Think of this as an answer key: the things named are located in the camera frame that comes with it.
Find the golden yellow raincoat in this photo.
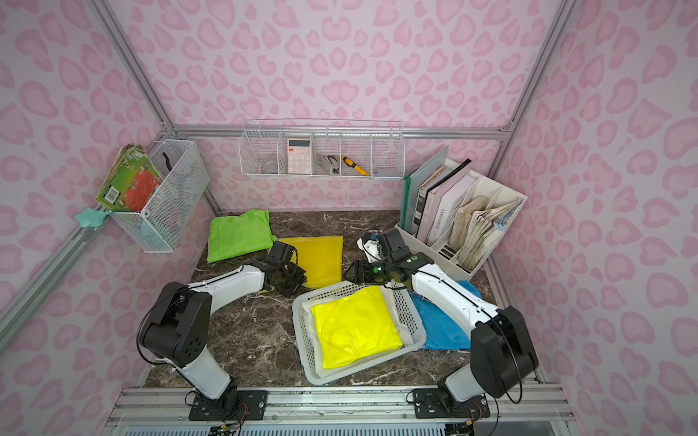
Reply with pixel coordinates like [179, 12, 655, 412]
[281, 235, 344, 290]

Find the green raincoat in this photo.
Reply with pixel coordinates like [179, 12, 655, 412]
[207, 209, 276, 263]

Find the white plastic basket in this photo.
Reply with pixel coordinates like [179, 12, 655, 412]
[293, 281, 426, 385]

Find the bright yellow raincoat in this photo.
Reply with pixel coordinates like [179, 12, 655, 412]
[311, 286, 403, 370]

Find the blue raincoat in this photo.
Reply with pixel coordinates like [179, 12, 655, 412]
[410, 292, 472, 351]

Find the white raincoat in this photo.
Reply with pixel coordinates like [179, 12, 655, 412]
[302, 303, 416, 378]

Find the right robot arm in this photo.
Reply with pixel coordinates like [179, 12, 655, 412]
[344, 229, 539, 403]

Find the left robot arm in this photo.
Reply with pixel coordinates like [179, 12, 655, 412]
[136, 241, 306, 415]

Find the pink binder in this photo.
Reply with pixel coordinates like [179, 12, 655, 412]
[417, 167, 477, 245]

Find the green folder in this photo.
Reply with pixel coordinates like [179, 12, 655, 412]
[399, 145, 449, 233]

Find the white file organizer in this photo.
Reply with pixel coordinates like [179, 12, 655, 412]
[396, 158, 528, 281]

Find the yellow utility knife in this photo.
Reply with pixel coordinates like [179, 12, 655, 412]
[342, 156, 369, 176]

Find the silver stapler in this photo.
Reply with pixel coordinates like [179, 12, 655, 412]
[316, 154, 341, 176]

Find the pink calculator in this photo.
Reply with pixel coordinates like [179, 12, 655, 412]
[287, 138, 312, 174]

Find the green and red booklet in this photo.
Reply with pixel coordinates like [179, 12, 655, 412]
[96, 144, 164, 213]

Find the white wire wall shelf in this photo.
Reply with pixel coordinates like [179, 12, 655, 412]
[239, 120, 405, 179]

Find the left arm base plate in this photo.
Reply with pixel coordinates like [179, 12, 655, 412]
[188, 389, 269, 421]

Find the white mesh wall basket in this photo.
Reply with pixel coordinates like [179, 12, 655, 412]
[111, 139, 209, 254]

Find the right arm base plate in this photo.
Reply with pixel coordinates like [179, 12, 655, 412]
[405, 388, 491, 420]

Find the mint green wall hook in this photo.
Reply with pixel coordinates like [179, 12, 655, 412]
[75, 208, 112, 228]

